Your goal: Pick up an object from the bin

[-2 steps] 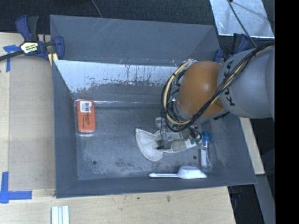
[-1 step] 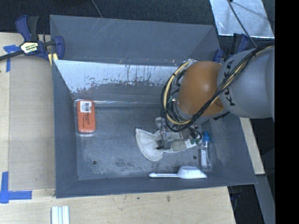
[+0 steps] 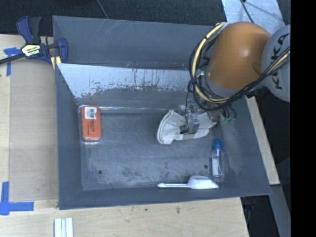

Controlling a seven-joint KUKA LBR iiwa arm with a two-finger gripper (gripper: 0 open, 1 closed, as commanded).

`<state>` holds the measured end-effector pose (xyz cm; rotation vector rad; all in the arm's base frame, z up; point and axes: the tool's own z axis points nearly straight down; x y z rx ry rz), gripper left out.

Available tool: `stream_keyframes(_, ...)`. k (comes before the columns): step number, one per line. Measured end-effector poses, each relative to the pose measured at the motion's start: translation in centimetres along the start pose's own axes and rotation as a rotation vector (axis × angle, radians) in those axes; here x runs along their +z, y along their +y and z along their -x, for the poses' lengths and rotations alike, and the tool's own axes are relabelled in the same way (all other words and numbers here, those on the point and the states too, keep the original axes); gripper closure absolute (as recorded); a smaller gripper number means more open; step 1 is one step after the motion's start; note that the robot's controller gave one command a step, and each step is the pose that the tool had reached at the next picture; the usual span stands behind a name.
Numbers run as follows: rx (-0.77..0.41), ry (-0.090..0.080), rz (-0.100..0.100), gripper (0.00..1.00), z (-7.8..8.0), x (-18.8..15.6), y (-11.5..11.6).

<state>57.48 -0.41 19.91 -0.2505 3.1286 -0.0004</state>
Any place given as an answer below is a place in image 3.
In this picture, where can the grey metal bin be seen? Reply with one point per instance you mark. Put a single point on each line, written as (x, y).
(138, 154)

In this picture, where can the white plastic scoop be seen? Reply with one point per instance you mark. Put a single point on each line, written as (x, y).
(201, 183)

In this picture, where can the clear bottle with blue cap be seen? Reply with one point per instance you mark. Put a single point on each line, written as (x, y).
(217, 162)

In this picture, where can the white cloth glove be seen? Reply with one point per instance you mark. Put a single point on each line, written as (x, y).
(169, 128)

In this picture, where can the orange block with barcode label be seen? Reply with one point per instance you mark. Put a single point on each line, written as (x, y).
(91, 127)

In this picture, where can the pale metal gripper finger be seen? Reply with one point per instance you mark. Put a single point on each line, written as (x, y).
(194, 127)
(187, 122)

